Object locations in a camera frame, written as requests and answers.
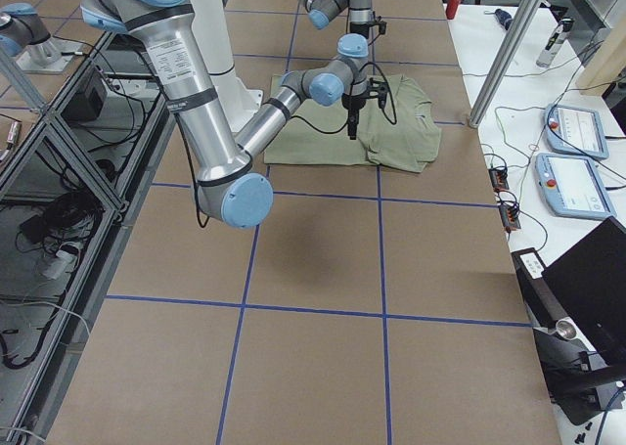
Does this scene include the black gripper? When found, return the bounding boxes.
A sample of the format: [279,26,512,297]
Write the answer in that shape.
[341,93,367,140]
[348,22,372,37]

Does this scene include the olive green long-sleeve shirt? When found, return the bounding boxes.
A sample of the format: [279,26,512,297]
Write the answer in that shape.
[264,74,441,173]

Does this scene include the orange black circuit board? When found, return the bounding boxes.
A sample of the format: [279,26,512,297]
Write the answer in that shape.
[488,167,510,192]

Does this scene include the clear spray bottle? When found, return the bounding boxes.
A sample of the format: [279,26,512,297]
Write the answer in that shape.
[535,17,574,68]

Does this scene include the far teach pendant tablet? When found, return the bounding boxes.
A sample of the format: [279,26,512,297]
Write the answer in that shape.
[544,104,609,160]

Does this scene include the teach pendant tablet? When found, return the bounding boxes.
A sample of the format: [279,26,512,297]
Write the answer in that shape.
[544,104,609,160]
[535,153,617,221]

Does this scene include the near teach pendant tablet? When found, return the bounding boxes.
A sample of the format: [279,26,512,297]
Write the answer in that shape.
[535,153,617,221]

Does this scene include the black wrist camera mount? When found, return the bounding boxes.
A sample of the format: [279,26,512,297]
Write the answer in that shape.
[371,17,387,35]
[365,77,389,110]

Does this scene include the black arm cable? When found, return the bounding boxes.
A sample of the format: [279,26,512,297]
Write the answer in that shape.
[291,61,398,135]

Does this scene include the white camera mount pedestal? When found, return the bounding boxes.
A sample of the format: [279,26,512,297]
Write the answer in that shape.
[191,0,263,134]

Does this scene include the aluminium frame post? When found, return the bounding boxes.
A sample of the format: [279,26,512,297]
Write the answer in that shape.
[468,0,542,128]

